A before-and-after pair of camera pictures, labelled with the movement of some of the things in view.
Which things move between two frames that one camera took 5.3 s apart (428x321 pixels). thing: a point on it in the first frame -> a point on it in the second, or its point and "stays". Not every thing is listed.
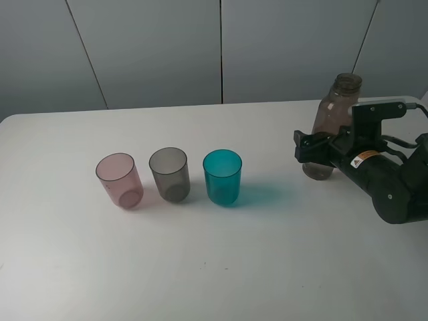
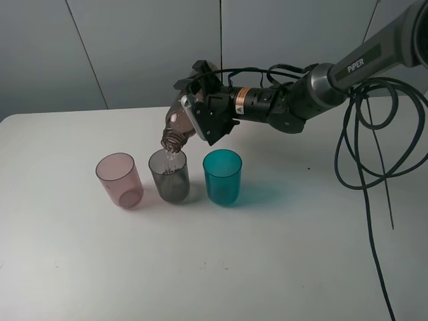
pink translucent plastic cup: (118, 174) stays
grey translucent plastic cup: (169, 168) stays
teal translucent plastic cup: (223, 169) stays
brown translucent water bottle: (332, 114) -> (179, 125)
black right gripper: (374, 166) -> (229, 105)
